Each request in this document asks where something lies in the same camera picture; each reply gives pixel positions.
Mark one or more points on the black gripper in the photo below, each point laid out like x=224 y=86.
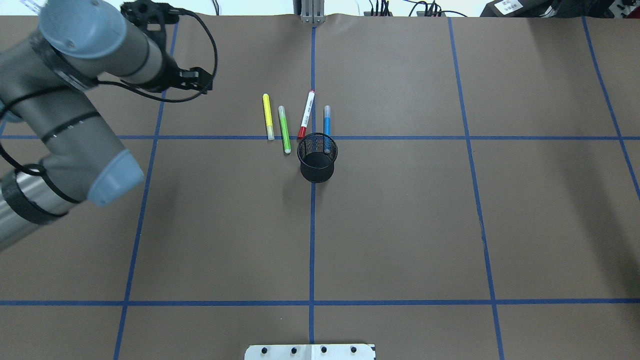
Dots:
x=168 y=73

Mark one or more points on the yellow highlighter pen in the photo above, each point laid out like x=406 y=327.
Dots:
x=267 y=112

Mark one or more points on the green highlighter pen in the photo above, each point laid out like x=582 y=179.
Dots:
x=285 y=134

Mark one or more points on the red capped white marker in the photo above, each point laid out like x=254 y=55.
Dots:
x=306 y=114

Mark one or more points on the blue highlighter pen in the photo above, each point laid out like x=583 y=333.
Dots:
x=327 y=127

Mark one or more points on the black mesh pen cup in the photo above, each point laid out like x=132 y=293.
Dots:
x=317 y=154

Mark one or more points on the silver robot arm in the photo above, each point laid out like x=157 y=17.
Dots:
x=77 y=46

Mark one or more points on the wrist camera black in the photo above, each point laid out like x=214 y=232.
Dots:
x=151 y=18

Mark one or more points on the aluminium frame post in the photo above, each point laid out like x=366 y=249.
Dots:
x=310 y=11

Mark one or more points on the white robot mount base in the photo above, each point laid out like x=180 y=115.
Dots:
x=336 y=351

